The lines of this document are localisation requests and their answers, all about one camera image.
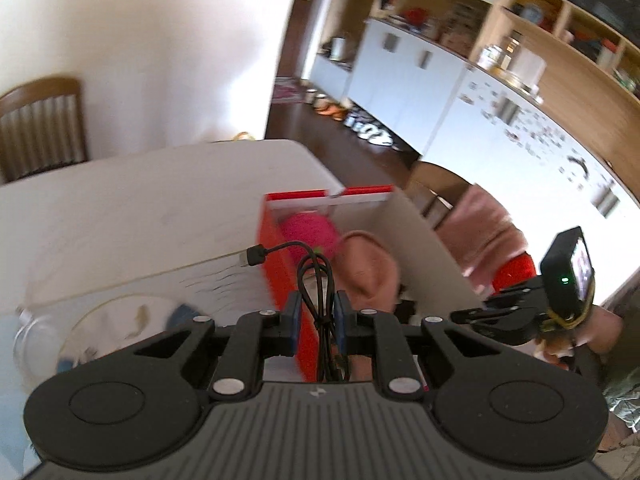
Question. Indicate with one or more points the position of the near wooden chair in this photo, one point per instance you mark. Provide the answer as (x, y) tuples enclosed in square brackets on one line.
[(434, 191)]

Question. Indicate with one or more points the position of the row of shoes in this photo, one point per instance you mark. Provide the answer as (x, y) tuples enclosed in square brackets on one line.
[(353, 118)]

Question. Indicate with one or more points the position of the pink fuzzy strawberry plush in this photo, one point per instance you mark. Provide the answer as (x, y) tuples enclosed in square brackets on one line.
[(313, 229)]

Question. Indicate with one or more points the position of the wooden chair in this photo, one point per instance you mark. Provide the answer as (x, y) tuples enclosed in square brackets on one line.
[(42, 127), (434, 191)]

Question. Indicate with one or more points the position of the white wall cabinet unit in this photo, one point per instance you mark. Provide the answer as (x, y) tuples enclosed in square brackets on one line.
[(575, 61)]

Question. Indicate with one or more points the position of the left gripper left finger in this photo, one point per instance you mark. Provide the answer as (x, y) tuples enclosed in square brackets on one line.
[(256, 337)]

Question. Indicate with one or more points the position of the red patterned doormat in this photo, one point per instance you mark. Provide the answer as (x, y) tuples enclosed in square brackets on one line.
[(287, 90)]

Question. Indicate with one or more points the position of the pink fleece hat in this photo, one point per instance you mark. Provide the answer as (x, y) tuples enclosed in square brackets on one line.
[(366, 271)]

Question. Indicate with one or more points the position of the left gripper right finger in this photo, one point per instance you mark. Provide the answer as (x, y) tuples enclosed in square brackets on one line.
[(379, 336)]

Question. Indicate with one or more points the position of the red white cardboard box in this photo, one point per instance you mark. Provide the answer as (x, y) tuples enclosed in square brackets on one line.
[(428, 273)]

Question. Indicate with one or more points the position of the white refrigerator with magnets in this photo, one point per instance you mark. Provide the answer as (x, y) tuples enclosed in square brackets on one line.
[(547, 181)]

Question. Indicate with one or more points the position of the far wooden chair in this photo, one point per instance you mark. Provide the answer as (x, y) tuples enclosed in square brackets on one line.
[(42, 127)]

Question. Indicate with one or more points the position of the person's right hand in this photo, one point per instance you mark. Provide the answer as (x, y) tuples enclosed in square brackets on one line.
[(600, 333)]

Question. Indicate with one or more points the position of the blue gold-speckled placemat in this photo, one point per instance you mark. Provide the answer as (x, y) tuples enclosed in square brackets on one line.
[(182, 314)]

